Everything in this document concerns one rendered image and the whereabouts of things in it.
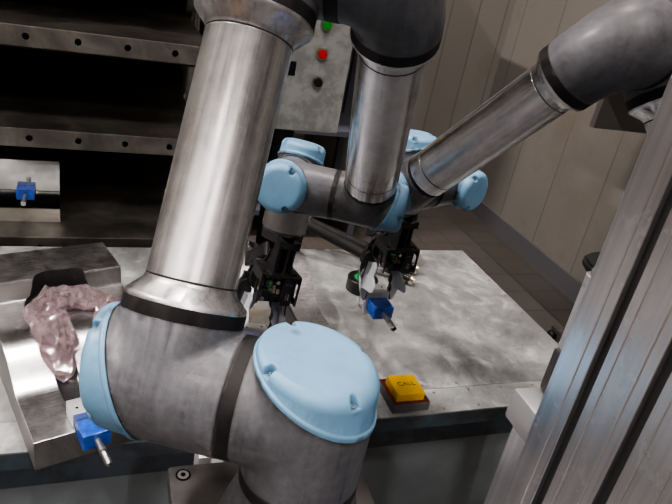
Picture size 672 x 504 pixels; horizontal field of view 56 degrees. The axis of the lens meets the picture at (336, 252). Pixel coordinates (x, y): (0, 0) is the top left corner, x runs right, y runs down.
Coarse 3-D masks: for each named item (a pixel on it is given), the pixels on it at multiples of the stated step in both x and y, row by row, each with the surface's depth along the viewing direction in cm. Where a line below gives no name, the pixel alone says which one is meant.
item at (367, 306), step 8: (376, 288) 134; (384, 288) 135; (360, 296) 136; (368, 296) 133; (376, 296) 133; (384, 296) 134; (360, 304) 136; (368, 304) 133; (376, 304) 131; (384, 304) 132; (368, 312) 135; (376, 312) 130; (384, 312) 130; (392, 312) 131; (392, 328) 127
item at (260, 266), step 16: (272, 240) 104; (288, 240) 107; (272, 256) 105; (288, 256) 104; (256, 272) 106; (272, 272) 104; (288, 272) 106; (256, 288) 106; (272, 288) 106; (288, 288) 106; (288, 304) 107
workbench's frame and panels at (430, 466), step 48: (384, 432) 131; (432, 432) 136; (480, 432) 141; (0, 480) 107; (48, 480) 110; (96, 480) 114; (144, 480) 117; (384, 480) 139; (432, 480) 144; (480, 480) 150
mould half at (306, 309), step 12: (300, 252) 149; (300, 264) 144; (240, 276) 137; (252, 288) 137; (300, 288) 140; (312, 288) 141; (300, 300) 138; (312, 300) 139; (252, 312) 132; (264, 312) 132; (300, 312) 135; (312, 312) 136; (324, 324) 132
